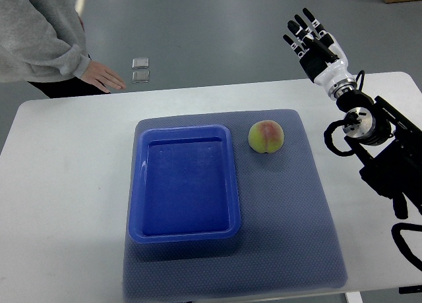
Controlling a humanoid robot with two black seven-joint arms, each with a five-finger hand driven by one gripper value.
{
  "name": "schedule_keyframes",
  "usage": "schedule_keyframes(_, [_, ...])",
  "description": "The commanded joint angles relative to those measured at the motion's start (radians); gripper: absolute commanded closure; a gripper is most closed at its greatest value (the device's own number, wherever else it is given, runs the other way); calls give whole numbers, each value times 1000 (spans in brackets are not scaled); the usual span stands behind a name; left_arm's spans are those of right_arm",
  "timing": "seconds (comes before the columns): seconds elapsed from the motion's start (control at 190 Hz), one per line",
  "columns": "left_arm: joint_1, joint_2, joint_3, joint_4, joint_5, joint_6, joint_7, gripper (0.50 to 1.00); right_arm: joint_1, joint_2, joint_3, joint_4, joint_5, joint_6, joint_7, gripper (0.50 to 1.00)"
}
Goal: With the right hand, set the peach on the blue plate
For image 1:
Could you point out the person's bare hand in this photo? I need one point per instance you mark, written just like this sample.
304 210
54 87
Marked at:
102 77

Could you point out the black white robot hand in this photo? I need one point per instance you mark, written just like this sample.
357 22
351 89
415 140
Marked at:
320 55

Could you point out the yellow-green pink peach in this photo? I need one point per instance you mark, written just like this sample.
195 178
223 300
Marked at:
266 136

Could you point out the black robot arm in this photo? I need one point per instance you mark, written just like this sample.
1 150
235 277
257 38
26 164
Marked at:
386 142

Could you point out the lower metal floor plate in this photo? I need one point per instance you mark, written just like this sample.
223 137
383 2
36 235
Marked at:
140 76

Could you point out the metal floor plate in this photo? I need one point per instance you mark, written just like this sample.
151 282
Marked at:
140 76
140 63

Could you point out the upper metal floor plate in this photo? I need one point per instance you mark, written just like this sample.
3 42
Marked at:
140 63

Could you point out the blue plastic tray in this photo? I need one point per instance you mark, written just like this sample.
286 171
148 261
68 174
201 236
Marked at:
184 186

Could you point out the grey-blue textured mat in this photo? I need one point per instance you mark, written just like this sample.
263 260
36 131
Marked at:
287 240

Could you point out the white table leg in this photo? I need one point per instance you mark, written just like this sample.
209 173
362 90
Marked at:
353 297

